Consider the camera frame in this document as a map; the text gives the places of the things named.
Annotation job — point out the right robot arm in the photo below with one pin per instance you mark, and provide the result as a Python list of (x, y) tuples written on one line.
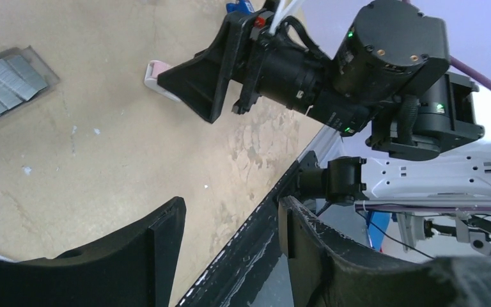
[(390, 73)]

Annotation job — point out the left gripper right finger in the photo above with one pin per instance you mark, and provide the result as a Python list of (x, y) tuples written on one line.
[(329, 269)]

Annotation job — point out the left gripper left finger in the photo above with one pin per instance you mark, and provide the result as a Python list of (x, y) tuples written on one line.
[(133, 266)]

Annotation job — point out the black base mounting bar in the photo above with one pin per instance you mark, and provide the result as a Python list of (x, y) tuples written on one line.
[(250, 270)]

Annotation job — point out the blue lighter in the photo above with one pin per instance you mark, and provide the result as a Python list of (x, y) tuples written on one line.
[(243, 6)]

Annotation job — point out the front aluminium rail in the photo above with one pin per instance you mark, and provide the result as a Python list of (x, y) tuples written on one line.
[(327, 145)]

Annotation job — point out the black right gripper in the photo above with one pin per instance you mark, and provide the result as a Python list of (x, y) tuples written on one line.
[(285, 66)]

